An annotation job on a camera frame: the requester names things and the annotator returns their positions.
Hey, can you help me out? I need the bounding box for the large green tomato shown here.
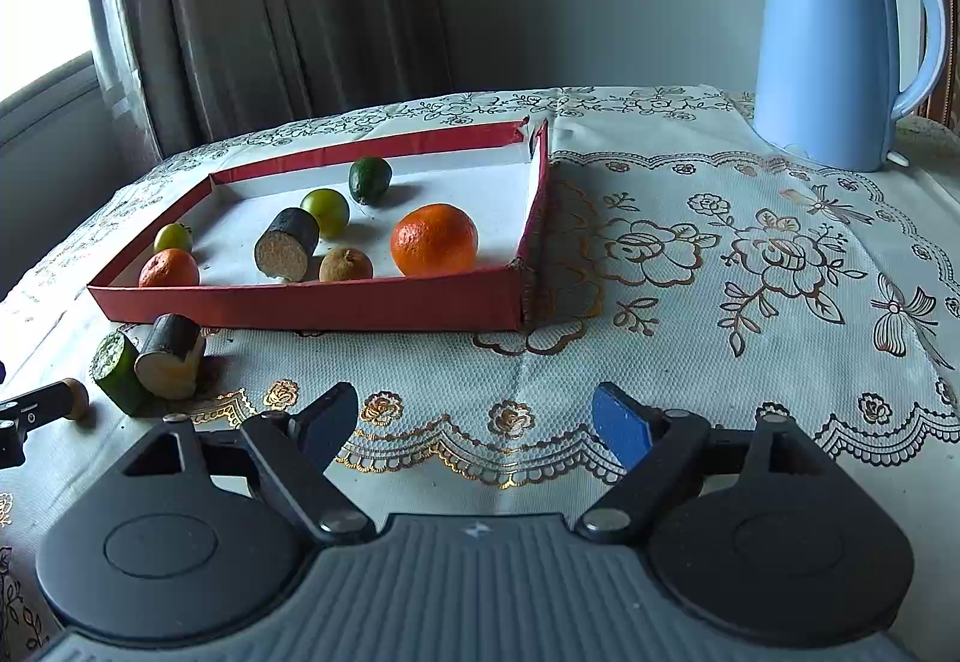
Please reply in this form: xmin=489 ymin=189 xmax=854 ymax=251
xmin=299 ymin=188 xmax=350 ymax=240

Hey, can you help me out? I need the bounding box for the dark sugarcane piece pale end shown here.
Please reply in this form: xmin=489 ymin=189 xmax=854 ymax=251
xmin=254 ymin=207 xmax=319 ymax=282

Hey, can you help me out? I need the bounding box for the dark sugarcane piece yellow end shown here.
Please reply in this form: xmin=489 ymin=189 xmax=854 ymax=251
xmin=133 ymin=313 xmax=206 ymax=401

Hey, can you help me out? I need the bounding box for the small dark green cucumber end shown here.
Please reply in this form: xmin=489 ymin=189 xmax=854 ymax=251
xmin=348 ymin=157 xmax=392 ymax=206

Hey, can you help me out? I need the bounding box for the white floral embroidered tablecloth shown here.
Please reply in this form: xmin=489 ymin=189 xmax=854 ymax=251
xmin=2 ymin=86 xmax=958 ymax=660

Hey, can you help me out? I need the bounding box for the light blue electric kettle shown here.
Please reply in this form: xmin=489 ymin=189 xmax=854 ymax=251
xmin=754 ymin=0 xmax=947 ymax=171

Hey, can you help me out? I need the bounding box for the small orange mandarin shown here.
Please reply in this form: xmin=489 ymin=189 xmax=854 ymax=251
xmin=139 ymin=248 xmax=200 ymax=287

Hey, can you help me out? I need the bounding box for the large orange mandarin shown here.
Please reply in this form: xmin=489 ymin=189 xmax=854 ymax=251
xmin=391 ymin=204 xmax=478 ymax=277

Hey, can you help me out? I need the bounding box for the red cardboard box tray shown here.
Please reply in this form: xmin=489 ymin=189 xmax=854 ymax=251
xmin=88 ymin=118 xmax=550 ymax=332

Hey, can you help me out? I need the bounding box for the small green tomato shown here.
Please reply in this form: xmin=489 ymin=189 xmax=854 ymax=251
xmin=153 ymin=222 xmax=194 ymax=254

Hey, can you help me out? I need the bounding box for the brown longan fruit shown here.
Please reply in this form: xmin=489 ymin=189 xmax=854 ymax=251
xmin=64 ymin=378 xmax=89 ymax=422
xmin=317 ymin=246 xmax=374 ymax=282

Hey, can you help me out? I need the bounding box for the green cucumber piece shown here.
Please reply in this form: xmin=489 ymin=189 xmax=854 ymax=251
xmin=89 ymin=330 xmax=161 ymax=419

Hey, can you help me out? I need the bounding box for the window frame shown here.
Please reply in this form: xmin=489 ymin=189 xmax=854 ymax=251
xmin=2 ymin=53 xmax=109 ymax=183

